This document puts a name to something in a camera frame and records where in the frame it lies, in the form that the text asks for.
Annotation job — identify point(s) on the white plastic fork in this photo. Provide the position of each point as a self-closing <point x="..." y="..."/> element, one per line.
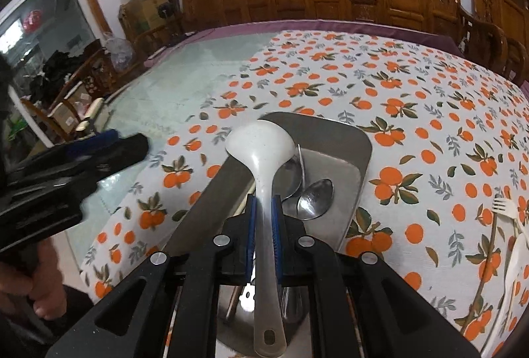
<point x="505" y="211"/>

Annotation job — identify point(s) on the carved wooden armchair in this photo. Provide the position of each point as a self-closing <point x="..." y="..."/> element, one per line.
<point x="496" y="10"/>

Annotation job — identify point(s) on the rectangular metal tray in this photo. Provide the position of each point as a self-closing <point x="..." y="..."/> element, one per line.
<point x="351" y="159"/>

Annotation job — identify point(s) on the cream object with black band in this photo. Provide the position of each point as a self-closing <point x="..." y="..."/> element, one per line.
<point x="91" y="116"/>

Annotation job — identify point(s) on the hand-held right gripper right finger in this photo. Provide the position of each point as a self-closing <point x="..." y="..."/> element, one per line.
<point x="277" y="234"/>

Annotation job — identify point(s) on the purple sofa cushion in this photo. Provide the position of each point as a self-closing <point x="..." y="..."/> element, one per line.
<point x="231" y="31"/>

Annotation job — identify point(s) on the pale wooden chopstick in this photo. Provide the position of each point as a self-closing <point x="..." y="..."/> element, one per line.
<point x="481" y="275"/>

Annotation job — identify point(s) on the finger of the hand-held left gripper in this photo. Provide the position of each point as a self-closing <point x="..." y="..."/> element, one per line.
<point x="97" y="138"/>
<point x="124" y="153"/>

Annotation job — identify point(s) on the wooden chair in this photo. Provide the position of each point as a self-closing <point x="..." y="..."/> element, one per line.
<point x="66" y="110"/>

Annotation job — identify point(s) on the metal spoon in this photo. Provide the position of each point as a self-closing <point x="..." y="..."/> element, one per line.
<point x="291" y="180"/>
<point x="316" y="198"/>

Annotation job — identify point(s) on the orange fruit print tablecloth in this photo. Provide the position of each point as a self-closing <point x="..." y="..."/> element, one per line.
<point x="413" y="114"/>

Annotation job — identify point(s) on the person's left hand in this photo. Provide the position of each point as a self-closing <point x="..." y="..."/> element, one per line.
<point x="45" y="283"/>

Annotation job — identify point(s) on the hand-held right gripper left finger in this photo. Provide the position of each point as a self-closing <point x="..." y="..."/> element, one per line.
<point x="250" y="234"/>

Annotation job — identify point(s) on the white plastic ladle spoon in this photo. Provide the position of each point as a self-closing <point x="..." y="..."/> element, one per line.
<point x="260" y="159"/>

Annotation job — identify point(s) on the small black fan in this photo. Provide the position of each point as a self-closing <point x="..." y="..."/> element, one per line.
<point x="164" y="12"/>

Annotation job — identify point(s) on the clear plastic bag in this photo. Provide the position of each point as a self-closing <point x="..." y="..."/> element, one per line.
<point x="120" y="50"/>

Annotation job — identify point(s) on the dark clothing pile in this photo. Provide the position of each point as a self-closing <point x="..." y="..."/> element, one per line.
<point x="62" y="72"/>

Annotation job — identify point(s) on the large cardboard box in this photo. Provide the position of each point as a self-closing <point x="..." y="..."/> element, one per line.
<point x="144" y="14"/>

